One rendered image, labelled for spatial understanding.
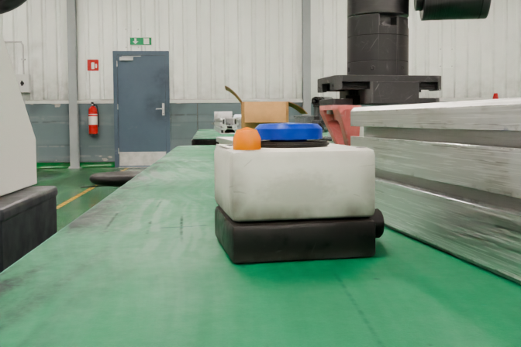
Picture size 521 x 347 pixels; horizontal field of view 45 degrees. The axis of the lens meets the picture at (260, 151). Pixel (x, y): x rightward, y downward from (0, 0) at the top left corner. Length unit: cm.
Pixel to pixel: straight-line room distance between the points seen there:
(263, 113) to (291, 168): 229
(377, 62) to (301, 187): 26
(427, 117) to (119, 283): 20
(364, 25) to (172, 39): 1104
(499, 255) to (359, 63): 30
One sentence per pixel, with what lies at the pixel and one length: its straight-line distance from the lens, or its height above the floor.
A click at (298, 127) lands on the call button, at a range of 35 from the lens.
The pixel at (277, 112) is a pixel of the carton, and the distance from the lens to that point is 262.
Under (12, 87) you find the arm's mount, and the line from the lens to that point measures 72.
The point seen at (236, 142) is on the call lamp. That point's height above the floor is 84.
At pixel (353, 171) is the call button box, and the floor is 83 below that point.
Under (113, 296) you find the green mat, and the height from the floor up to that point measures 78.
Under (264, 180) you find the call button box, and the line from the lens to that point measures 33.
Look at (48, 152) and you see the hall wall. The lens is 1184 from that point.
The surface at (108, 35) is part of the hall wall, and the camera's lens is 1169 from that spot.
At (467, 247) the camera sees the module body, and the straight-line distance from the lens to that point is 34.
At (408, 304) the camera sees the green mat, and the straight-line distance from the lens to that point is 27.
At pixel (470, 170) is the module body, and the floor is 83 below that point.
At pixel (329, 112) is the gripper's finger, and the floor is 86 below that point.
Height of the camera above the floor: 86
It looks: 3 degrees down
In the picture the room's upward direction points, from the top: straight up
